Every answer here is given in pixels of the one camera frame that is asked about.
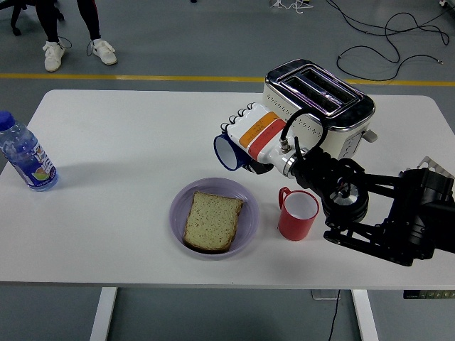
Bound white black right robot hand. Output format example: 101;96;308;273
220;102;298;176

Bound blue enamel cup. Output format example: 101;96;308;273
213;134;250;173

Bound red enamel cup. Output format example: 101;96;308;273
277;185;320;242

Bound toast bread slice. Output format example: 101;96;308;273
182;190;245;254

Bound cream chrome toaster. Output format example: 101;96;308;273
262;58;379;161

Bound lilac round plate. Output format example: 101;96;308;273
168;177;260;261

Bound steel toast rack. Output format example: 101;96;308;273
416;155;453;175

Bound white table leg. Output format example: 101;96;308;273
89;286;119;341
351;289;380;341

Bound person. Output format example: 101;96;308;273
35;0;118;73

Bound table height control panel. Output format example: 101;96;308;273
402;290;455;300

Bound clear blue-capped drink bottle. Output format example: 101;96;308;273
0;110;60;193

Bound black office chair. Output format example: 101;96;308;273
0;0;65;36

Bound white floor cables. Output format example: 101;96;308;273
268;0;314;16

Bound black floor cable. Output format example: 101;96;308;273
325;0;455;46
336;44;444;83

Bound grey under-table bracket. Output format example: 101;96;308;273
311;289;341;301

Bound thin black hanging cable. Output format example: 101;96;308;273
326;289;341;341

